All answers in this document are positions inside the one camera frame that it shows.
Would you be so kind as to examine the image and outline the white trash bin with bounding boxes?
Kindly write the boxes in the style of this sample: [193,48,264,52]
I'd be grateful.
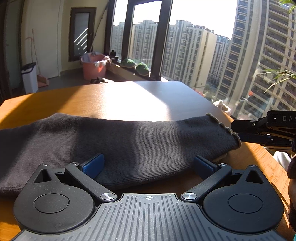
[21,62,39,94]

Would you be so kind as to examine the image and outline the mop with long handle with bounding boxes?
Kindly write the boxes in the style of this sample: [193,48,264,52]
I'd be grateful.
[90,1,109,51]

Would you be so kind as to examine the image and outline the white baby shoe upper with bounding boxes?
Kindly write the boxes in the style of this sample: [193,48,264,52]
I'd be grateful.
[213,99,231,116]

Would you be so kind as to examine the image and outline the pink plastic bucket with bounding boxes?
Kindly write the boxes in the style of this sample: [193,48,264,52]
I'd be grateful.
[80,52,111,81]

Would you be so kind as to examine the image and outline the dark grey knit pants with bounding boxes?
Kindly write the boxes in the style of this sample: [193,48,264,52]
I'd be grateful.
[1,113,241,196]

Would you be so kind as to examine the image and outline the pink dustpan with broom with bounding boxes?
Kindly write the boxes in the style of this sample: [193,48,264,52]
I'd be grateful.
[25,28,49,88]

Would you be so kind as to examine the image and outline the green potted plant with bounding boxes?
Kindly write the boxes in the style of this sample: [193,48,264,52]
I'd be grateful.
[258,0,296,93]

